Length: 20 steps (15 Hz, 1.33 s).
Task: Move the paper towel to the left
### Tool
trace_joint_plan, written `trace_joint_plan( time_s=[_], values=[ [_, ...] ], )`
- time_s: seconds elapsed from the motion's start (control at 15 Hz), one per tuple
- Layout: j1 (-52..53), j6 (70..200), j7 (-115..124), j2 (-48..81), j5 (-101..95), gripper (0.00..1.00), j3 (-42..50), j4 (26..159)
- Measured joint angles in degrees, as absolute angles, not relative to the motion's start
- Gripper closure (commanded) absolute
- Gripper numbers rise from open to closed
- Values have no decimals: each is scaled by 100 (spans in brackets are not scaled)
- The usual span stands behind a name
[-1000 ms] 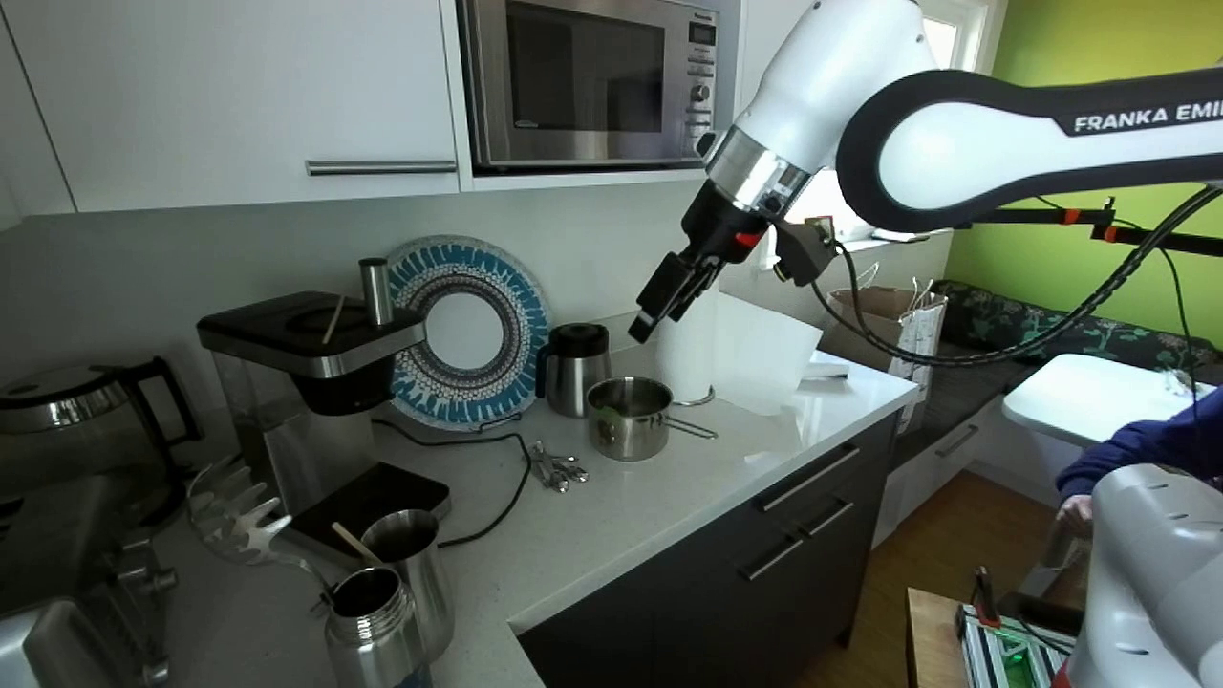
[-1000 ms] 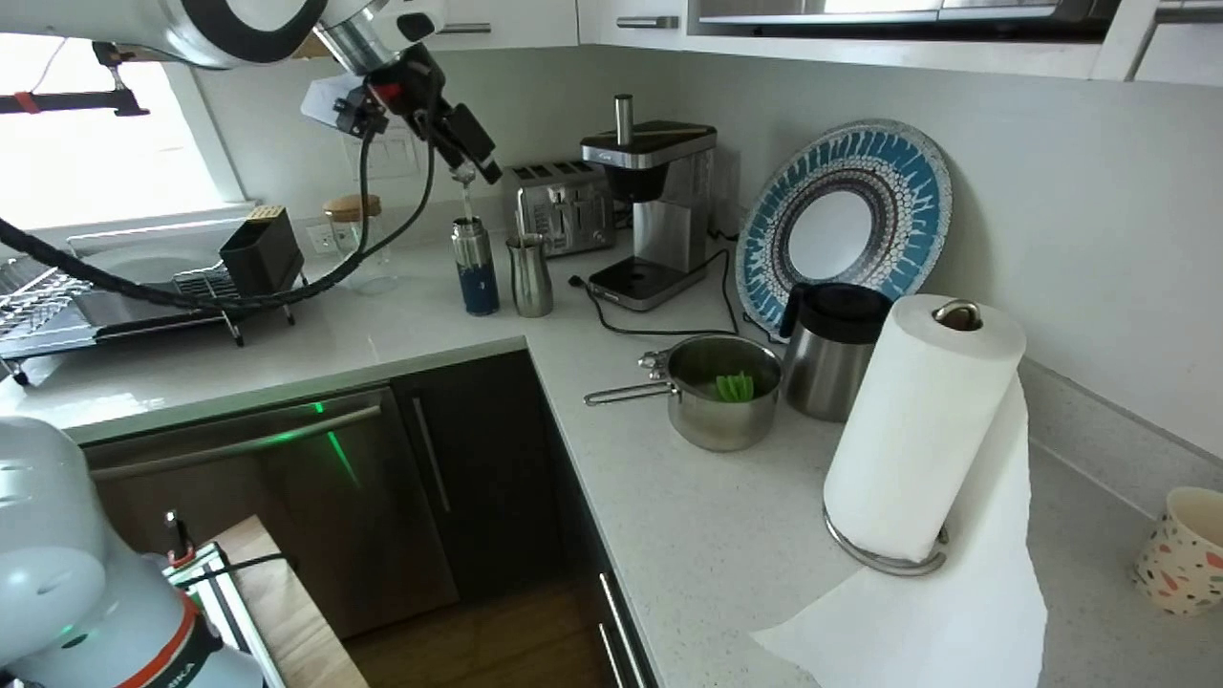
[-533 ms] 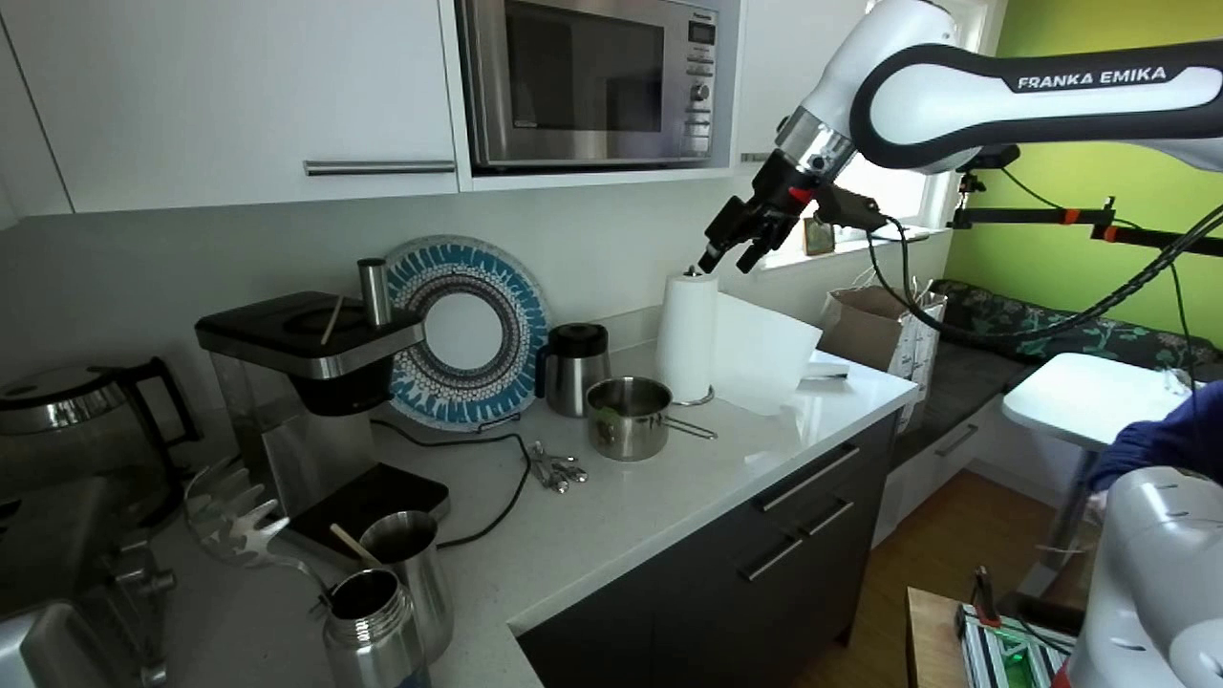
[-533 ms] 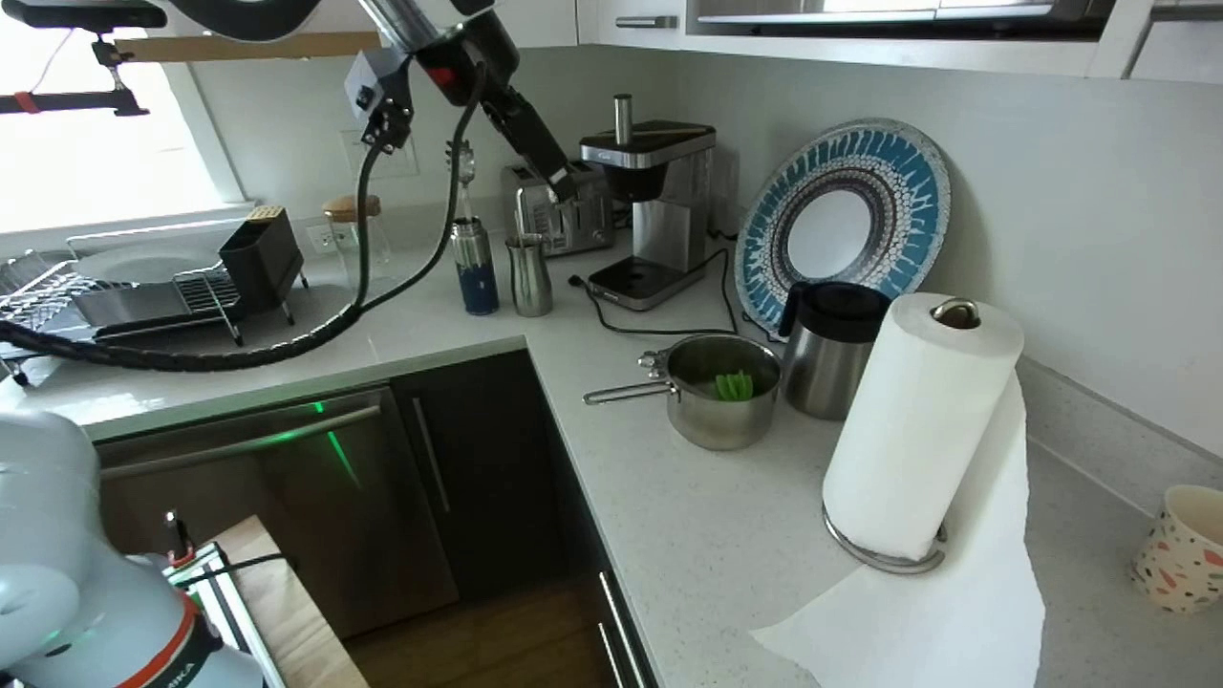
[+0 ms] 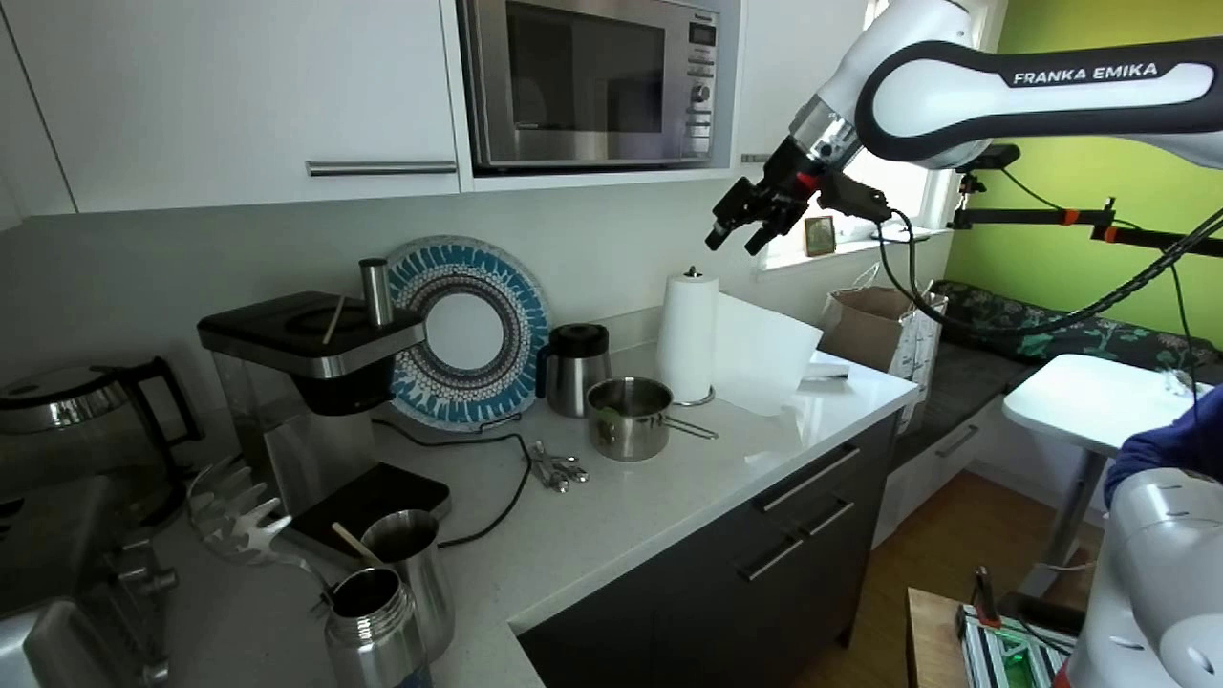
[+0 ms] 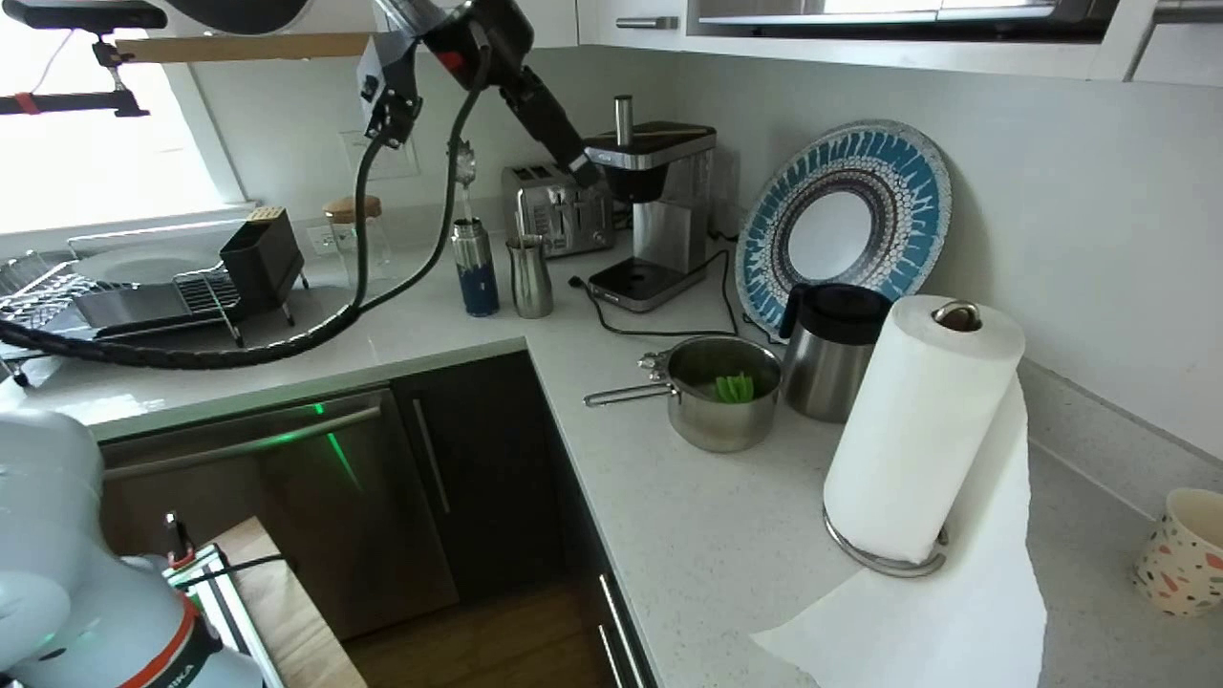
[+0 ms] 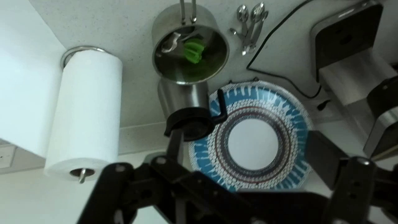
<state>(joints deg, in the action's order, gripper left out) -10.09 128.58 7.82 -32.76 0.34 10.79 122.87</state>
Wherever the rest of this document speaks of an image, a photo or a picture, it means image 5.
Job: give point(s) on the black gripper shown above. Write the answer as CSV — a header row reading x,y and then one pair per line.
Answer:
x,y
793,179

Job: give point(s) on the white paper towel roll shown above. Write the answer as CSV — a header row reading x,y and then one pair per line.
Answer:
x,y
688,339

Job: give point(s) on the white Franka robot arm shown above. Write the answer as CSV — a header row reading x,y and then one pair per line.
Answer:
x,y
1016,88

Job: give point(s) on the blue sleeved forearm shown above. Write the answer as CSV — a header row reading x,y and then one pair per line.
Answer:
x,y
1170,440

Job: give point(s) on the cardboard box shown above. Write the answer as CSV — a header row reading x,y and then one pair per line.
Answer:
x,y
871,325

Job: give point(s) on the white upper cabinet door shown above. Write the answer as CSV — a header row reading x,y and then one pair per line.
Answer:
x,y
230,88
787,64

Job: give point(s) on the window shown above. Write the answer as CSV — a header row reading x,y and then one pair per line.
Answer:
x,y
909,194

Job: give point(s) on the stainless steel microwave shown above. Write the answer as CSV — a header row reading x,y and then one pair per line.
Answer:
x,y
597,82

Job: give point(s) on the steel carafe black lid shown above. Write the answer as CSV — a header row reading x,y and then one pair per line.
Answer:
x,y
574,369

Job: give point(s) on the stainless steel pot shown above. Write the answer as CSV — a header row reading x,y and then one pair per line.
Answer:
x,y
628,426

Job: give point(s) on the dark drawer front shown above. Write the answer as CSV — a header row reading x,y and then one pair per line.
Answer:
x,y
787,511
787,607

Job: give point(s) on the white low cabinet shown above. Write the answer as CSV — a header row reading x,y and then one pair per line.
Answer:
x,y
942,444

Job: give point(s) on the metal keys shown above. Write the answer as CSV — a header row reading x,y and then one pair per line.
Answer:
x,y
556,469

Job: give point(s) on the patterned bench cushion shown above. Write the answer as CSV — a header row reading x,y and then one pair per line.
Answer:
x,y
1056,329

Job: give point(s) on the blue white decorative plate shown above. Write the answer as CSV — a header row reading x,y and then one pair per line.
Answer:
x,y
462,389

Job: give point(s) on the white side table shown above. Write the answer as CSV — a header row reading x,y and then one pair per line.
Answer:
x,y
1093,402

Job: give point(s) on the steel black coffee maker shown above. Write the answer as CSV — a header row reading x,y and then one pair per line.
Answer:
x,y
319,383

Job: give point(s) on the stainless steel cup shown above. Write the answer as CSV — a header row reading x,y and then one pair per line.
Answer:
x,y
415,567

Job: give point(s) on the white plastic box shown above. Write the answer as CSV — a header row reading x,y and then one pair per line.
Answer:
x,y
1007,643

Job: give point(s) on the blue steel bottle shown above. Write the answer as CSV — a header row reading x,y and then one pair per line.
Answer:
x,y
368,634

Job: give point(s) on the dish brush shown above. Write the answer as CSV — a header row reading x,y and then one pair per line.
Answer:
x,y
251,523

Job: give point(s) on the small picture frame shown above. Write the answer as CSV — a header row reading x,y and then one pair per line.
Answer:
x,y
819,235

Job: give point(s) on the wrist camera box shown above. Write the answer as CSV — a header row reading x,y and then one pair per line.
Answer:
x,y
853,198

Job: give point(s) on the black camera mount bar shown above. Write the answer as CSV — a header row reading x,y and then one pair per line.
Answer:
x,y
1084,223

